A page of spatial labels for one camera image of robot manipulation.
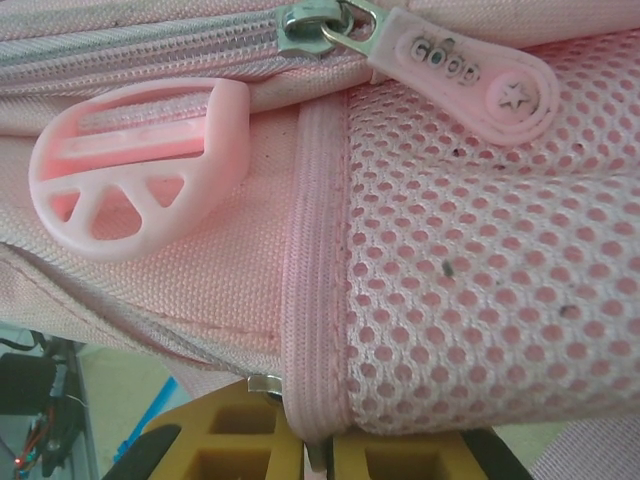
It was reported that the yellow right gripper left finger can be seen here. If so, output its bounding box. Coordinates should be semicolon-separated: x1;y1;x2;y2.
122;392;305;480

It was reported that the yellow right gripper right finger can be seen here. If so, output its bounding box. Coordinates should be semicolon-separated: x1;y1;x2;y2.
328;428;532;480

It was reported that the pink student backpack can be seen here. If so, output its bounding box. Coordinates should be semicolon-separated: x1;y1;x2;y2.
0;0;640;480

